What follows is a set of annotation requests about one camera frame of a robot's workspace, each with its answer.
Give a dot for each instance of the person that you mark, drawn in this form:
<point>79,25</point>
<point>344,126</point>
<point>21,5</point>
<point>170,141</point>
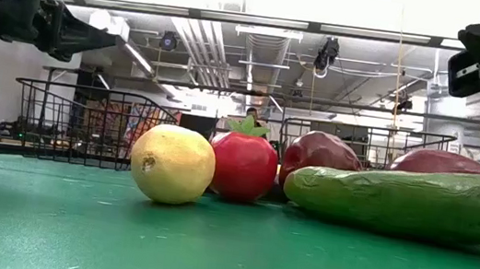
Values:
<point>252,112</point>

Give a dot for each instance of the pale yellow lemon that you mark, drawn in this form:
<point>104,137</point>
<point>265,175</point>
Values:
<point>172,164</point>

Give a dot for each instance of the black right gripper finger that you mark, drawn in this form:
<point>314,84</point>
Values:
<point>465,83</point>

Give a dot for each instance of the green cucumber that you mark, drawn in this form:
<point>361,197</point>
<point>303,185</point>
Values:
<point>407,203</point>

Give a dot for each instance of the dark red fruit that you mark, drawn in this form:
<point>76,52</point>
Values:
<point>443,163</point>

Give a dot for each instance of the green table mat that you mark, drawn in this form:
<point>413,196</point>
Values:
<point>69,233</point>

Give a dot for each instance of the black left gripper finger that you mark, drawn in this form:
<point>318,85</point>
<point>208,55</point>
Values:
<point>76,36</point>

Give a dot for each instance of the black ceiling-hung camera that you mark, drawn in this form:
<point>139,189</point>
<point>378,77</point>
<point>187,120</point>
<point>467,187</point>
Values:
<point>168,41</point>
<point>327,53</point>

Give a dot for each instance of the black overhead frame beam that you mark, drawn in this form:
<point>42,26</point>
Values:
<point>259,20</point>

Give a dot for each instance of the silver ventilation duct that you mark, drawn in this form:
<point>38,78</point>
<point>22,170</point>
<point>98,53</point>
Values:
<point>264,63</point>

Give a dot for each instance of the dark red apple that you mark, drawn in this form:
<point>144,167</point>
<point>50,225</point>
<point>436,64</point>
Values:
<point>318,156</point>

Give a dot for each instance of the red tomato with green leaves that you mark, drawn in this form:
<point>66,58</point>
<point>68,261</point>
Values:
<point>242,167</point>

